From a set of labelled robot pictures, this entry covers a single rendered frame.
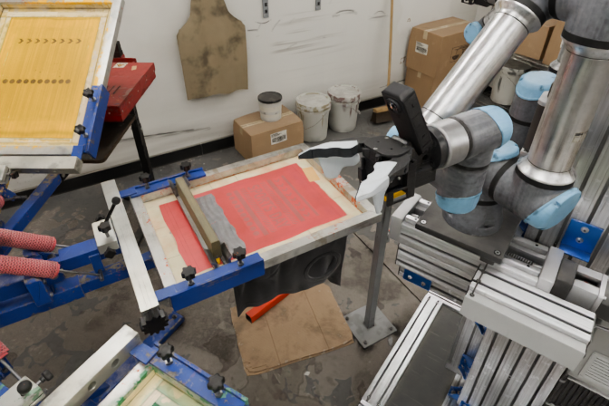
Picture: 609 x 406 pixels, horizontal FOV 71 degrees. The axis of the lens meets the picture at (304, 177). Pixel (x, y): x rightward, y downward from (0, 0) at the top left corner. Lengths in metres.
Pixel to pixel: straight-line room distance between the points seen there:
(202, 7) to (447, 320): 2.58
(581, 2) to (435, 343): 1.70
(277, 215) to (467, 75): 0.97
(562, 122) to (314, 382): 1.73
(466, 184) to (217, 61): 2.91
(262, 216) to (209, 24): 2.08
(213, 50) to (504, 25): 2.79
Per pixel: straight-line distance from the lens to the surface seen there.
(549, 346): 1.18
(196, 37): 3.40
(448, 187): 0.80
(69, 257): 1.53
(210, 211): 1.67
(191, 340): 2.49
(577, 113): 0.95
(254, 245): 1.52
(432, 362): 2.19
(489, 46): 0.90
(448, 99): 0.87
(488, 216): 1.17
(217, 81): 3.57
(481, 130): 0.74
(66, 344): 2.71
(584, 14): 0.89
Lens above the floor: 2.01
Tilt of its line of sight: 35 degrees down
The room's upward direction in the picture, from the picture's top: straight up
